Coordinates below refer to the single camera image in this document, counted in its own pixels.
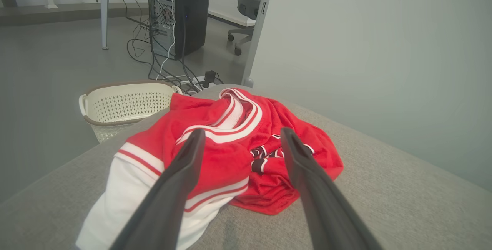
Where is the grey partition edge post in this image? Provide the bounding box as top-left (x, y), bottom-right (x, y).
top-left (241, 0), bottom-right (277, 88)

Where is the white metal desk frame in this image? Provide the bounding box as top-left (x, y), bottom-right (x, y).
top-left (0, 0), bottom-right (150, 50)

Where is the black computer tower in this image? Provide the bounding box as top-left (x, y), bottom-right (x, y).
top-left (148, 0), bottom-right (211, 60)

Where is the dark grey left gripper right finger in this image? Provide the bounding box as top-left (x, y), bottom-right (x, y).
top-left (280, 127), bottom-right (385, 250)

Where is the black power adapter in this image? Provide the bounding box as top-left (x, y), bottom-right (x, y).
top-left (204, 70), bottom-right (218, 88)

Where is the white partition panel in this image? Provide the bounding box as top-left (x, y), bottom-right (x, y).
top-left (250, 0), bottom-right (492, 193)

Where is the cream plastic laundry basket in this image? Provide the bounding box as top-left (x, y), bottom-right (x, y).
top-left (78, 81), bottom-right (183, 144)

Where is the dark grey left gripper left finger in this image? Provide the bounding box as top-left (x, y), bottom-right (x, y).
top-left (110, 128), bottom-right (206, 250)

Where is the white cable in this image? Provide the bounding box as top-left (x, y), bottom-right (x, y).
top-left (155, 0), bottom-right (178, 81)

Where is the red white basketball jersey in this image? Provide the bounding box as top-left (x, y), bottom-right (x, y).
top-left (76, 88), bottom-right (344, 250)

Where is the black computer cable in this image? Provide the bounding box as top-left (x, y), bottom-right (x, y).
top-left (125, 0), bottom-right (156, 68)

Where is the white power strip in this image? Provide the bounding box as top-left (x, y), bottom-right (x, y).
top-left (179, 75), bottom-right (218, 91)

